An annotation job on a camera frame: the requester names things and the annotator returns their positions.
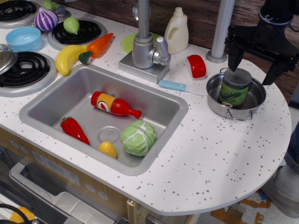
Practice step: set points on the yellow corn toy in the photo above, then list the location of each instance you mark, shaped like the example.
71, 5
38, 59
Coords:
109, 149

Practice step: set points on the green pear toy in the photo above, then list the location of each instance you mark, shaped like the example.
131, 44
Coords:
71, 25

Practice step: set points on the oven door with handle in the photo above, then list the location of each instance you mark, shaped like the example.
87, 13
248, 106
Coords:
61, 207

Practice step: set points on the back right stove burner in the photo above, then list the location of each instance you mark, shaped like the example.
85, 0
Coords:
89, 30

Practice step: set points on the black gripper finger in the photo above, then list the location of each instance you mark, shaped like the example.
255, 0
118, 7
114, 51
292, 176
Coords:
279, 66
235, 55

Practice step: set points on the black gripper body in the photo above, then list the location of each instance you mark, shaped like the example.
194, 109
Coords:
265, 40

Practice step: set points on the silver sink basin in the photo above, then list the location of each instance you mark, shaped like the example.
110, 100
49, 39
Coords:
70, 96

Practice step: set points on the red chili pepper toy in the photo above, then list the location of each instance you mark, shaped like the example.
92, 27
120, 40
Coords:
71, 127

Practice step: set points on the blue handled toy knife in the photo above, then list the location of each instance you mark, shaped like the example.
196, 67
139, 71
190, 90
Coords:
194, 89

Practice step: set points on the yellow banana toy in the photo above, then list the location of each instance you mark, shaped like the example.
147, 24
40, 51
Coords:
67, 57

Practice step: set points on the light blue bowl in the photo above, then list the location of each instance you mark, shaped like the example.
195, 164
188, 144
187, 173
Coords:
24, 39

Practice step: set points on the red ketchup bottle toy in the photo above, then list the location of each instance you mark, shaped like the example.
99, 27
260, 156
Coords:
113, 105

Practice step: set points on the silver pot lid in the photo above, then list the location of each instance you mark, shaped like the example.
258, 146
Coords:
7, 58

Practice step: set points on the front left stove burner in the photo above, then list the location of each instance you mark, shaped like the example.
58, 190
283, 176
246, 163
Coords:
31, 73

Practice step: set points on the green round plate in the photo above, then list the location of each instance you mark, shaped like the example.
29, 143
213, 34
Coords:
127, 43

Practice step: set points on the grey vertical pole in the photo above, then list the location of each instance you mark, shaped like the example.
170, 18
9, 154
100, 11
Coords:
217, 53

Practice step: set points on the stove burner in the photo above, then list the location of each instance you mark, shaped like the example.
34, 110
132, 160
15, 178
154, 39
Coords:
89, 30
17, 13
31, 73

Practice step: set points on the red apple slice toy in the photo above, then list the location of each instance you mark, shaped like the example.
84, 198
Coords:
196, 66

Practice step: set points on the orange carrot toy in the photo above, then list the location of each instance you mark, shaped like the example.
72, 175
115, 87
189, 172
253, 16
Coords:
95, 48

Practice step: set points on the green pickle can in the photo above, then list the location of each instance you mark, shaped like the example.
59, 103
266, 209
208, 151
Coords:
234, 88

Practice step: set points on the yellow object with cable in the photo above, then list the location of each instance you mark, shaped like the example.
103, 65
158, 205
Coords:
19, 215

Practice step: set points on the back left stove burner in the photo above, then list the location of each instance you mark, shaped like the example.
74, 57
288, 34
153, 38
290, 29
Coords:
17, 13

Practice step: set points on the purple striped onion toy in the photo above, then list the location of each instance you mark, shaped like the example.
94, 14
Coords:
45, 19

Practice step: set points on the silver toy faucet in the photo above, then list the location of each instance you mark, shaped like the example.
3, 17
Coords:
147, 60

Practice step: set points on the cream detergent bottle toy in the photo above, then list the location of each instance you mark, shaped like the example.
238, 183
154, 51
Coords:
177, 33

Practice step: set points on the green toy on knob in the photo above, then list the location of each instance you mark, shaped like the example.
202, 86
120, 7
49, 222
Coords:
48, 4

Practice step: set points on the small steel pan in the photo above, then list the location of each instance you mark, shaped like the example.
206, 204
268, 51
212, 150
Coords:
255, 97

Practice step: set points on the green cabbage toy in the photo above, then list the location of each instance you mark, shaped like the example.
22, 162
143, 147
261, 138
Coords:
138, 138

